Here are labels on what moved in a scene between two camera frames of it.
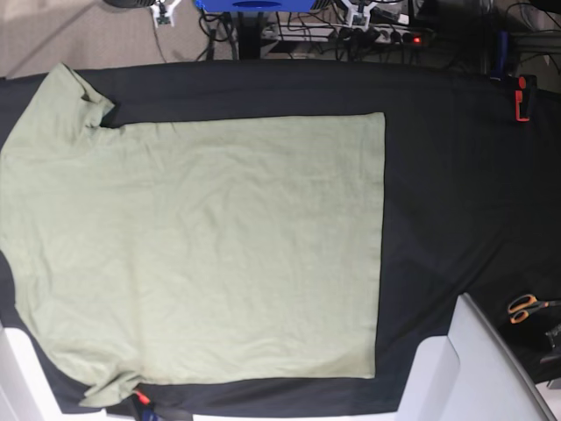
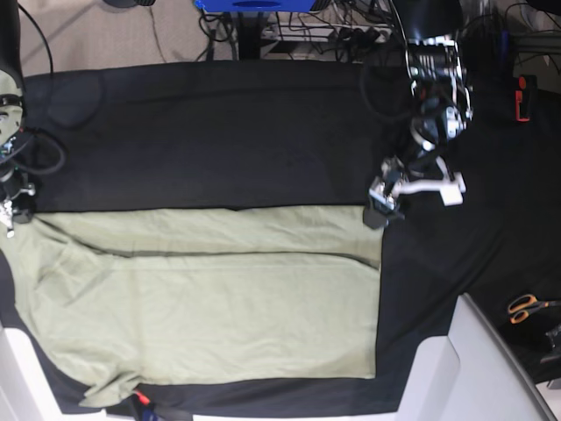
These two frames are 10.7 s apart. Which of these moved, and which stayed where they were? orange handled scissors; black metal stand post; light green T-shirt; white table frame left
Moved: light green T-shirt
Stayed: orange handled scissors; white table frame left; black metal stand post
